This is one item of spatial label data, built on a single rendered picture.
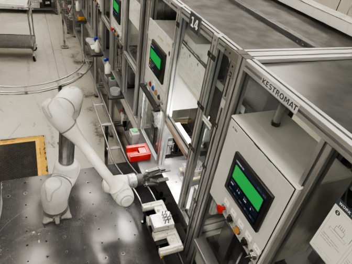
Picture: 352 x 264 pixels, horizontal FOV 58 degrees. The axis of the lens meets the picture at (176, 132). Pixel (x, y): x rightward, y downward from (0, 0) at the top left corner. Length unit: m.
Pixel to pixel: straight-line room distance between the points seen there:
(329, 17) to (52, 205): 1.96
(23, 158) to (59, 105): 2.05
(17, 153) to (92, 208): 1.73
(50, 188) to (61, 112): 0.55
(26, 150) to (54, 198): 1.81
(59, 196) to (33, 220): 0.28
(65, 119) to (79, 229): 0.79
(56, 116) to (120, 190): 0.53
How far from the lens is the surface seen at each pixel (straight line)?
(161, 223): 1.95
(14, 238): 2.26
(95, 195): 2.40
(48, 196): 2.14
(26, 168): 3.66
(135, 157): 2.29
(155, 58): 2.03
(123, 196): 1.80
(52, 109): 1.77
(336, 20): 1.99
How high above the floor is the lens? 2.47
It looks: 36 degrees down
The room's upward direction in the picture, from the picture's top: 10 degrees clockwise
